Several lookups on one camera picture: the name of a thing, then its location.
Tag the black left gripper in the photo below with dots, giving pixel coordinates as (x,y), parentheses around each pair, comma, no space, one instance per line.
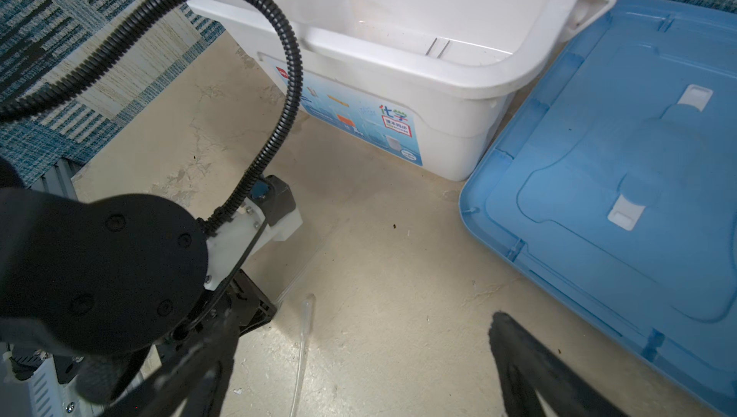
(243,299)

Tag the blue plastic lid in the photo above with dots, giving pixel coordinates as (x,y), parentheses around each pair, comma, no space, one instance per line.
(613,188)

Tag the white plastic bin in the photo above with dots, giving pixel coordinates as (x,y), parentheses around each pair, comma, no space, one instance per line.
(428,81)

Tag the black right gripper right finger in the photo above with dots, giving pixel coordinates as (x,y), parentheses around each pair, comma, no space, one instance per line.
(530,374)

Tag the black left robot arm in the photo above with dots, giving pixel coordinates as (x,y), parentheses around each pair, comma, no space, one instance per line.
(152,300)

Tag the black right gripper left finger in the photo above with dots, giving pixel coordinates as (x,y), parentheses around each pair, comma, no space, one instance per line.
(194,382)

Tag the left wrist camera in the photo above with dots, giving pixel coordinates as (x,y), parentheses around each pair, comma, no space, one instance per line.
(268,214)

